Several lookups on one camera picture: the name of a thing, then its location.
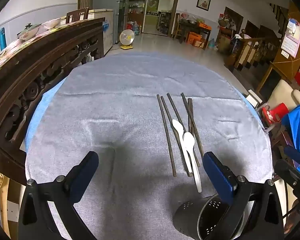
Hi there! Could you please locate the pink floral tablecloth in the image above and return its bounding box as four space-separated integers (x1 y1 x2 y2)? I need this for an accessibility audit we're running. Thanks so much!
0 24 68 64

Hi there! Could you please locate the beige chair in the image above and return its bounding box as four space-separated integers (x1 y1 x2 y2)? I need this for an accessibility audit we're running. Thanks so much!
266 79 300 113

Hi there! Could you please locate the white chest freezer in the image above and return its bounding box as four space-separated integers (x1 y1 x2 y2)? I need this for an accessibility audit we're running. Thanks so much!
61 9 115 55

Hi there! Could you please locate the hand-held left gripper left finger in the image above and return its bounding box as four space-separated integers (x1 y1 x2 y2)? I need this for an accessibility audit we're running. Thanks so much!
18 151 100 240

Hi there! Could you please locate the carved dark wooden table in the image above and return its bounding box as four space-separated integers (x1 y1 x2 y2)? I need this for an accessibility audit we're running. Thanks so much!
0 17 106 186

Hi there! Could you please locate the blue table cloth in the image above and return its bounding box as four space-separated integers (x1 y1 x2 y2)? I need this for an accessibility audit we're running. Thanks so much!
25 76 263 153

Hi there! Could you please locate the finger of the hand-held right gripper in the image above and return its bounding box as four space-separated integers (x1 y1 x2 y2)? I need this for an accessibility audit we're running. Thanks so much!
274 159 300 189
284 145 300 165

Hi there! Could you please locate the pot with glass lid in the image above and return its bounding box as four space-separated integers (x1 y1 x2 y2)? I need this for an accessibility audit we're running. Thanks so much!
17 23 42 40

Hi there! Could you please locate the red plastic stool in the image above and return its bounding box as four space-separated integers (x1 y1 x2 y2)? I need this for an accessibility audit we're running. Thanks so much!
262 102 289 125

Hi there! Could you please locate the dark metal chopstick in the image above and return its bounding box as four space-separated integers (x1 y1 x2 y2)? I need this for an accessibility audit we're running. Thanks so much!
156 94 177 178
166 92 201 168
181 92 205 158
160 96 192 178
187 98 193 134

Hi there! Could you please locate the yellow electric fan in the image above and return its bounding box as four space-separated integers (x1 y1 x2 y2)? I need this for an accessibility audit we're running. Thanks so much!
119 29 136 50

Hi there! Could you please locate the black perforated utensil holder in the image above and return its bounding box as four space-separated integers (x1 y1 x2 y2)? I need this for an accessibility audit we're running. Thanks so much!
173 193 246 240

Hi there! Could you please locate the framed wall picture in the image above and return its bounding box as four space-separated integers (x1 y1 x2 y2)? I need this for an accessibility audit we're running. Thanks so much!
196 0 212 11

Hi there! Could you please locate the dark wooden side table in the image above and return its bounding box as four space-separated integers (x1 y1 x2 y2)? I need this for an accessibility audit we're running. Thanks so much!
174 12 213 50

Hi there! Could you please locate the grey table cloth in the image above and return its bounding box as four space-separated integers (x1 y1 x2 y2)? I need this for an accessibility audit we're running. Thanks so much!
25 52 273 240

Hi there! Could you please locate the orange cardboard box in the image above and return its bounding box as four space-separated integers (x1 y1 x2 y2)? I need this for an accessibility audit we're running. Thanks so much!
186 31 207 48

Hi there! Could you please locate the pink bowl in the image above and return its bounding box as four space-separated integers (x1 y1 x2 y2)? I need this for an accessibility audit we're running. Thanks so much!
40 18 62 30

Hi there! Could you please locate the wall calendar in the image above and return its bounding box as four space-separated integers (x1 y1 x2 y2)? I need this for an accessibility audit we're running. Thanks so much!
281 18 300 58

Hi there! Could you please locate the shelf with goods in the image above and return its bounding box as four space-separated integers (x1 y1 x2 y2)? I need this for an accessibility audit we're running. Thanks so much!
126 0 148 30

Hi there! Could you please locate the white plastic spoon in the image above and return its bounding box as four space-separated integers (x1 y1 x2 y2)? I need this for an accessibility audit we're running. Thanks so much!
182 131 202 193
172 119 193 177

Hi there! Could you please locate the wooden door frame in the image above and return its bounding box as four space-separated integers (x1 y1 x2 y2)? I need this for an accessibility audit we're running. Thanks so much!
127 0 180 38

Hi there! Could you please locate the wooden chair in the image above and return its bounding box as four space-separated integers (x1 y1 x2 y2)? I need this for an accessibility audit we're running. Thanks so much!
66 7 90 23

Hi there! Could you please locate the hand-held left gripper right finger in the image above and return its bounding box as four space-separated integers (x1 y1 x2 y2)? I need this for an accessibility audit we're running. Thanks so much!
202 151 284 240

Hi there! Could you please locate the small white stool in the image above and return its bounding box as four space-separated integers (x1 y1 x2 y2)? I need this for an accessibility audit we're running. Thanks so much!
246 89 263 109

